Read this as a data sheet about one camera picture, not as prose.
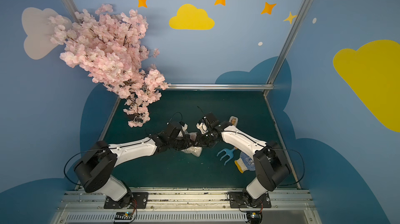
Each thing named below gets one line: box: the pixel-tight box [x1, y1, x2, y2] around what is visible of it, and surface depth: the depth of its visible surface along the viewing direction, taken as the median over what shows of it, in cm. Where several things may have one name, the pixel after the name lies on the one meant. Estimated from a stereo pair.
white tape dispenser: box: [229, 115, 239, 127], surface depth 103 cm
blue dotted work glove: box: [234, 151, 256, 174], surface depth 88 cm
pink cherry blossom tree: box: [48, 4, 170, 128], surface depth 71 cm
